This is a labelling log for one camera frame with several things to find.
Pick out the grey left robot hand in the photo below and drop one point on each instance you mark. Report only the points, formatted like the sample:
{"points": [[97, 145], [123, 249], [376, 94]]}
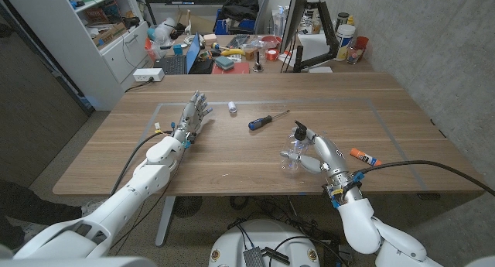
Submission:
{"points": [[190, 116]]}

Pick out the grey table leg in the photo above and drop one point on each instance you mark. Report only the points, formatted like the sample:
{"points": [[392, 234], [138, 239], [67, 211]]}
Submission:
{"points": [[165, 220]]}

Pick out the red bowl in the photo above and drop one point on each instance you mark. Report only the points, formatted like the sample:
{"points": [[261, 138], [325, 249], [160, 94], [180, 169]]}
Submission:
{"points": [[272, 40]]}

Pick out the clear spray bottle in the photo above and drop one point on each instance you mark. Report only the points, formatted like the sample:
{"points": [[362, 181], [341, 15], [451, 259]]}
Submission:
{"points": [[279, 23]]}

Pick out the person's dark trouser leg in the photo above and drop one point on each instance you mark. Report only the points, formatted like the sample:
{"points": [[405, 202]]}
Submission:
{"points": [[31, 209]]}

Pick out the black bag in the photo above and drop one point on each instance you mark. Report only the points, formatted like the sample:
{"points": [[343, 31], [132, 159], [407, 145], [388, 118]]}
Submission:
{"points": [[239, 5]]}

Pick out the grey heat sink module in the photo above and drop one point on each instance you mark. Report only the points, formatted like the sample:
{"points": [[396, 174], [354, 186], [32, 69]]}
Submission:
{"points": [[254, 257]]}

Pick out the blue bin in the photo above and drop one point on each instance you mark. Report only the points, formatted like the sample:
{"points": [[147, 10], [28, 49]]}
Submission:
{"points": [[222, 27]]}

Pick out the white power strip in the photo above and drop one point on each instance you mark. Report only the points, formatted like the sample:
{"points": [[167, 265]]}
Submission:
{"points": [[148, 74]]}

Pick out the green sponge box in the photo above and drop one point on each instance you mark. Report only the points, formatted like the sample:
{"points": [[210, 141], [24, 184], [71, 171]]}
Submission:
{"points": [[224, 62]]}

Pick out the red cup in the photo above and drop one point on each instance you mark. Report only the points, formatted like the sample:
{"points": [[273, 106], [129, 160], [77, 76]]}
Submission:
{"points": [[362, 42]]}

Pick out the white bottle cap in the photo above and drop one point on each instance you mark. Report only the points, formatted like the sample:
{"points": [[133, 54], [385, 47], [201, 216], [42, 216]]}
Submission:
{"points": [[232, 107]]}

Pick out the cardboard box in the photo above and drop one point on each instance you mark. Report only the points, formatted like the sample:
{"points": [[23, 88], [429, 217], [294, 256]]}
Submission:
{"points": [[110, 34]]}

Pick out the orange glue stick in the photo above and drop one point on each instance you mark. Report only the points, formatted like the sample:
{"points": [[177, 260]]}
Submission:
{"points": [[363, 156]]}

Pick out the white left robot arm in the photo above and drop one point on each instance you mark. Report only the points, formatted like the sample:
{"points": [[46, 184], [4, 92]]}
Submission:
{"points": [[123, 201]]}

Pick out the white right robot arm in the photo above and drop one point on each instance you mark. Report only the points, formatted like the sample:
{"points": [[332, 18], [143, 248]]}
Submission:
{"points": [[361, 228]]}

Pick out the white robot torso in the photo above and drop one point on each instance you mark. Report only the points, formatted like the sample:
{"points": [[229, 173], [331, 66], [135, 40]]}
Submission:
{"points": [[263, 236]]}

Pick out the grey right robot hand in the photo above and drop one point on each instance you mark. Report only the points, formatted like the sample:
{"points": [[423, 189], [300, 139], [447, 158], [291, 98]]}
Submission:
{"points": [[332, 158]]}

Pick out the computer monitor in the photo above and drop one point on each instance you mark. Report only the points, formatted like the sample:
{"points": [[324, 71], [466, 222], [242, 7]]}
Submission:
{"points": [[295, 15]]}

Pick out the clear dispenser bottle black pump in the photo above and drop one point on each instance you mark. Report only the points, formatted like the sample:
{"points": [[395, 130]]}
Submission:
{"points": [[300, 133]]}

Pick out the red book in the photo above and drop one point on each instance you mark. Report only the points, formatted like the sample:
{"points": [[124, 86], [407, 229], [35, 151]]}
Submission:
{"points": [[236, 69]]}

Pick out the white labelled canister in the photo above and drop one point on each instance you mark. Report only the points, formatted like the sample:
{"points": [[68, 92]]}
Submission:
{"points": [[343, 42]]}

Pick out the white shelf cabinet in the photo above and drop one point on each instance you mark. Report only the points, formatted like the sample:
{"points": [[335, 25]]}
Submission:
{"points": [[77, 58]]}

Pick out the dark canister black lid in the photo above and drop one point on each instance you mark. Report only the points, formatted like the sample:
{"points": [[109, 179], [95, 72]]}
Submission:
{"points": [[342, 20]]}

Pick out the black round floor fan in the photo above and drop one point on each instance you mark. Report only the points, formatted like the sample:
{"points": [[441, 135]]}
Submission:
{"points": [[187, 206]]}

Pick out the small black stand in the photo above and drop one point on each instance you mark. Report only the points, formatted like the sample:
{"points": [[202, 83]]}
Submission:
{"points": [[258, 64]]}

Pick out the yellow banana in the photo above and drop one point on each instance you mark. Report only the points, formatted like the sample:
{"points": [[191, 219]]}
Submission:
{"points": [[233, 52]]}

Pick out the red tape roll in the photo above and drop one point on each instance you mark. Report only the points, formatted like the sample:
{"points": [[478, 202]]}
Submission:
{"points": [[272, 55]]}

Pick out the open laptop blue screen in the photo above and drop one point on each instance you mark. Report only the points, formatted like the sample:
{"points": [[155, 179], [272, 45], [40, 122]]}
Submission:
{"points": [[174, 64]]}

